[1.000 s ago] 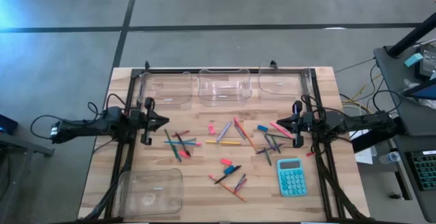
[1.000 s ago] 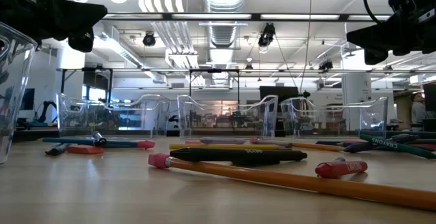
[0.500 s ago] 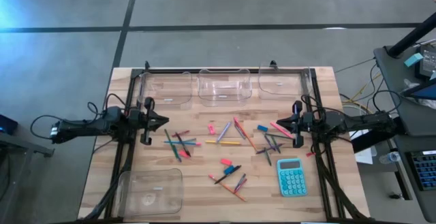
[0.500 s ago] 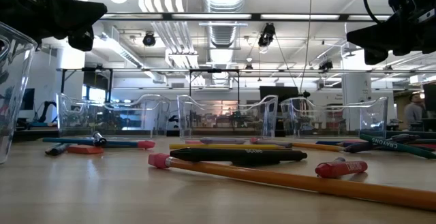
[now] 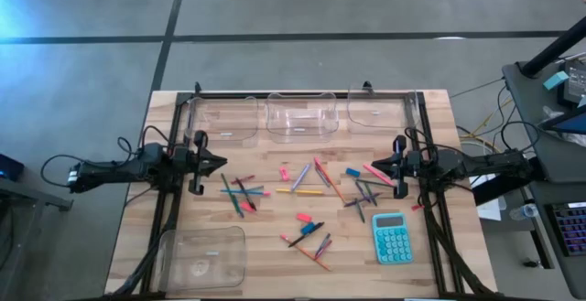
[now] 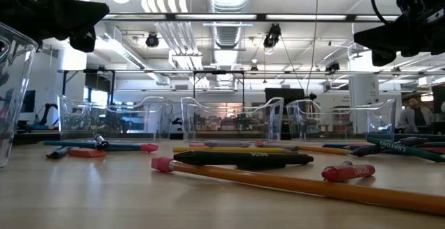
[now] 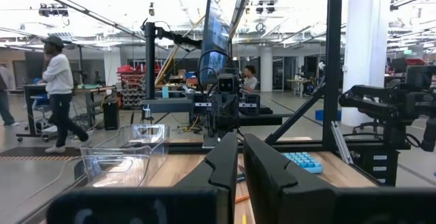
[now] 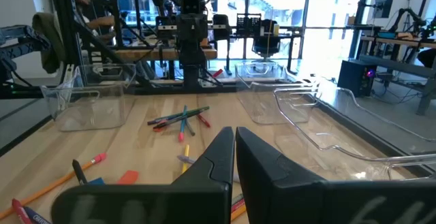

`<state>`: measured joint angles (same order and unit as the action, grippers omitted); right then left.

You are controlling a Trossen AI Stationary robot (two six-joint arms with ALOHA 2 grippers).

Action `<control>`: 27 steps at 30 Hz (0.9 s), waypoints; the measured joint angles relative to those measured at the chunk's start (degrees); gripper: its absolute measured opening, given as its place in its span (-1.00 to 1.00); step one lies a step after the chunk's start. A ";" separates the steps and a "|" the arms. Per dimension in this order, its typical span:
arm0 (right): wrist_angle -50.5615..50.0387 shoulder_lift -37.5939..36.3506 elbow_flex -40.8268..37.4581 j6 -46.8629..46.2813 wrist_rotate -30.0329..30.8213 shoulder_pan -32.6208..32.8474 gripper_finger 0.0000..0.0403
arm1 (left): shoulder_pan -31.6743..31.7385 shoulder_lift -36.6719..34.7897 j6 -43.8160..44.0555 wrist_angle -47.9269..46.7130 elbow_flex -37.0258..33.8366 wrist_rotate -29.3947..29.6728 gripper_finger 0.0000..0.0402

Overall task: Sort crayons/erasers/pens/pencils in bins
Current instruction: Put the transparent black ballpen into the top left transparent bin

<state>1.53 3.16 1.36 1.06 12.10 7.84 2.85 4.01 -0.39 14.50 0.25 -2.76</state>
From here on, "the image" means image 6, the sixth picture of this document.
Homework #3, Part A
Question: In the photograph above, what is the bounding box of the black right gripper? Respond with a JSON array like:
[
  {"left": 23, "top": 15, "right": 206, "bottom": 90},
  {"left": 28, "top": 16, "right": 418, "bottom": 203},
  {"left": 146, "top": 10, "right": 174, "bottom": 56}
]
[{"left": 354, "top": 0, "right": 445, "bottom": 56}]

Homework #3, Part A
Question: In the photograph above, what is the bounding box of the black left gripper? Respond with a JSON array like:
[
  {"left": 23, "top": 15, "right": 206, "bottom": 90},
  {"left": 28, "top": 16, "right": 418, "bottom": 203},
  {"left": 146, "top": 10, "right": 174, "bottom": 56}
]
[{"left": 0, "top": 0, "right": 111, "bottom": 42}]

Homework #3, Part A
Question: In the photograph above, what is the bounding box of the green crayon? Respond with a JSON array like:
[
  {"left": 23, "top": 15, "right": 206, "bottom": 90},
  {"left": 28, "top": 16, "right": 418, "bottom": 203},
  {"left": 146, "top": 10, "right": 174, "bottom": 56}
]
[{"left": 366, "top": 136, "right": 445, "bottom": 163}]

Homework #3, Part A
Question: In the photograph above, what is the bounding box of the purple pen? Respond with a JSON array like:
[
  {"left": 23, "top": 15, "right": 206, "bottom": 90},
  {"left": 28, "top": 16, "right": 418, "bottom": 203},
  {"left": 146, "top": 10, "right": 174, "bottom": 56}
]
[{"left": 350, "top": 136, "right": 429, "bottom": 158}]

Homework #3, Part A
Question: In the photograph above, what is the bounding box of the dark green pencil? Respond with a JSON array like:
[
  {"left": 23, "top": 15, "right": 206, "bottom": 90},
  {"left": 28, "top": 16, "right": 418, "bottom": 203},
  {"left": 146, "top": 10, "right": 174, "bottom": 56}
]
[{"left": 415, "top": 141, "right": 445, "bottom": 149}]

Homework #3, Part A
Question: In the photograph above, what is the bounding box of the indigo crayon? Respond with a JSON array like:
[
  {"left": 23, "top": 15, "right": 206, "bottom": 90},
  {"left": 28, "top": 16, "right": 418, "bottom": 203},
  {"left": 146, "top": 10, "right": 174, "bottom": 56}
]
[{"left": 321, "top": 143, "right": 352, "bottom": 150}]

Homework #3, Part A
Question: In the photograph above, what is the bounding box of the black pen with silver clip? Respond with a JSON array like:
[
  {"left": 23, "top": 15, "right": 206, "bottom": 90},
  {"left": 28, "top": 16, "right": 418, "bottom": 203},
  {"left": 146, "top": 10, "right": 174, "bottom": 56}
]
[{"left": 93, "top": 133, "right": 111, "bottom": 151}]

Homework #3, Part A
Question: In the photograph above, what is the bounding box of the orange pencil with pink eraser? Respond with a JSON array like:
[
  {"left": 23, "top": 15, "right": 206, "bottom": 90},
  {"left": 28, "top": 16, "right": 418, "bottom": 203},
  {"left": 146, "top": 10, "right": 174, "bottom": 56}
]
[
  {"left": 151, "top": 156, "right": 445, "bottom": 216},
  {"left": 254, "top": 140, "right": 353, "bottom": 155}
]

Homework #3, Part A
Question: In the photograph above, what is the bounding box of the blue pencil with pink eraser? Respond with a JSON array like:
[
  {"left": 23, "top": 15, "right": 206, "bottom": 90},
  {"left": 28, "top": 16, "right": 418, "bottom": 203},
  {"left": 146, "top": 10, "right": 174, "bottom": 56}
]
[{"left": 43, "top": 140, "right": 159, "bottom": 153}]

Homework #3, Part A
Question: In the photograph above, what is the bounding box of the red eraser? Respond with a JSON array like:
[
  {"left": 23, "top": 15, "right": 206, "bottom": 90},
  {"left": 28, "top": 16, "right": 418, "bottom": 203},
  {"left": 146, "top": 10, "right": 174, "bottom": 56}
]
[{"left": 67, "top": 148, "right": 107, "bottom": 159}]

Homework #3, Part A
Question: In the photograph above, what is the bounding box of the dark blue crayon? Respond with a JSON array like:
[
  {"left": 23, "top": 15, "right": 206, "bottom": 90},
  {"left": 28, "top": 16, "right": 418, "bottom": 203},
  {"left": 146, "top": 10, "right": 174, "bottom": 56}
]
[{"left": 46, "top": 149, "right": 67, "bottom": 159}]

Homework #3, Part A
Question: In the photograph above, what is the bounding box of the periwinkle pen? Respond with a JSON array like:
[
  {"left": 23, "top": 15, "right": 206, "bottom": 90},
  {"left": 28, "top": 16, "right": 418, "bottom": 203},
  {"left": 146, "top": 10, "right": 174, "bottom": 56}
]
[{"left": 204, "top": 140, "right": 252, "bottom": 148}]

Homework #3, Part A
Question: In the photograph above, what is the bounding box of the yellow pencil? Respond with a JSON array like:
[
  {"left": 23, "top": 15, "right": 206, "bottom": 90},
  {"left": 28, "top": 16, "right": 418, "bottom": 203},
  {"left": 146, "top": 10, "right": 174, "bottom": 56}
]
[{"left": 172, "top": 146, "right": 293, "bottom": 154}]

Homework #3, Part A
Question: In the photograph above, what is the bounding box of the black monitor screen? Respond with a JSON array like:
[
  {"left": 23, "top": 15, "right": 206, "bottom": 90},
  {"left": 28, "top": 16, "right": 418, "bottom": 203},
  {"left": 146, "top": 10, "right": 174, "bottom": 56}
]
[
  {"left": 21, "top": 89, "right": 36, "bottom": 113},
  {"left": 432, "top": 84, "right": 445, "bottom": 115},
  {"left": 264, "top": 88, "right": 306, "bottom": 106}
]

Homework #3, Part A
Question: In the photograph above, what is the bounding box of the person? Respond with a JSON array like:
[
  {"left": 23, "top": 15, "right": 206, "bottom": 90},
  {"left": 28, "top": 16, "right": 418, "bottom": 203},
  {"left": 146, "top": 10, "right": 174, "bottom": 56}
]
[{"left": 398, "top": 96, "right": 435, "bottom": 134}]

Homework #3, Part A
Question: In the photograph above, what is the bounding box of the clear plastic bin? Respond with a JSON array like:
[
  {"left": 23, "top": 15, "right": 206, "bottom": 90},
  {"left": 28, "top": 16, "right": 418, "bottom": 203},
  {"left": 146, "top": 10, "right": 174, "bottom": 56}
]
[
  {"left": 285, "top": 98, "right": 397, "bottom": 143},
  {"left": 180, "top": 96, "right": 284, "bottom": 143},
  {"left": 57, "top": 95, "right": 175, "bottom": 143},
  {"left": 0, "top": 22, "right": 38, "bottom": 169}
]

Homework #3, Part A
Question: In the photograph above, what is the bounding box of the red crayon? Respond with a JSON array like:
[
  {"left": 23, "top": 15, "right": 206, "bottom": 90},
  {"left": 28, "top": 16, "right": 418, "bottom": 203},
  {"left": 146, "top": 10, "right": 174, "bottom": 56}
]
[{"left": 321, "top": 163, "right": 376, "bottom": 183}]

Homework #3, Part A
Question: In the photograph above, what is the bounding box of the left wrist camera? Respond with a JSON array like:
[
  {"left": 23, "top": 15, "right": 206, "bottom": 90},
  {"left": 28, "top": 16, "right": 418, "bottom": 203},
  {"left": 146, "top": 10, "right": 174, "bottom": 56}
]
[{"left": 68, "top": 26, "right": 97, "bottom": 53}]

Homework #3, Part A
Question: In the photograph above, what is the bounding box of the black gantry frame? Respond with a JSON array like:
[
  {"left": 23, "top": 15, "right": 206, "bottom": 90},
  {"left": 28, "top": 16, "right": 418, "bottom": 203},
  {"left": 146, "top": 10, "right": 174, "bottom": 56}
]
[
  {"left": 61, "top": 69, "right": 115, "bottom": 104},
  {"left": 193, "top": 70, "right": 245, "bottom": 100}
]

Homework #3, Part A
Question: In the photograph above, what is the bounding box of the thin hanging cable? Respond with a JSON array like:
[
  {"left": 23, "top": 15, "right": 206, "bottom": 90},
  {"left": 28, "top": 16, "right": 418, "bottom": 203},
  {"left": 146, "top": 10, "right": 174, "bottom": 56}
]
[{"left": 305, "top": 0, "right": 320, "bottom": 96}]

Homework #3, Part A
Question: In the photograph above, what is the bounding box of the black overhead rail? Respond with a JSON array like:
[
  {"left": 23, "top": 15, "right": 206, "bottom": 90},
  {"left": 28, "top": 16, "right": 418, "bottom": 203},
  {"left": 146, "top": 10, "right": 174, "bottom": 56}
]
[{"left": 100, "top": 12, "right": 401, "bottom": 23}]

